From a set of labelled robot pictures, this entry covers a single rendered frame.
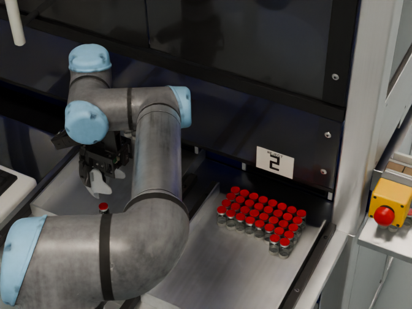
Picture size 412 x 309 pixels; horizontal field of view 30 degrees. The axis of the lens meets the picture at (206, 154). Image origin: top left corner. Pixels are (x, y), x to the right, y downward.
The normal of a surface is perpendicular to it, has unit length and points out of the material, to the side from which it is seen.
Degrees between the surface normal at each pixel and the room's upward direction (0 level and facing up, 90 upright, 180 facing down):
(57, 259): 42
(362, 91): 90
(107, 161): 89
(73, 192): 0
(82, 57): 1
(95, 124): 89
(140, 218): 16
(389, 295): 0
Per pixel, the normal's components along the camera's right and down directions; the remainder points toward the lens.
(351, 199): -0.47, 0.61
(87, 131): 0.04, 0.67
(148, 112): -0.44, -0.74
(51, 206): -0.02, -0.73
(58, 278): 0.03, 0.24
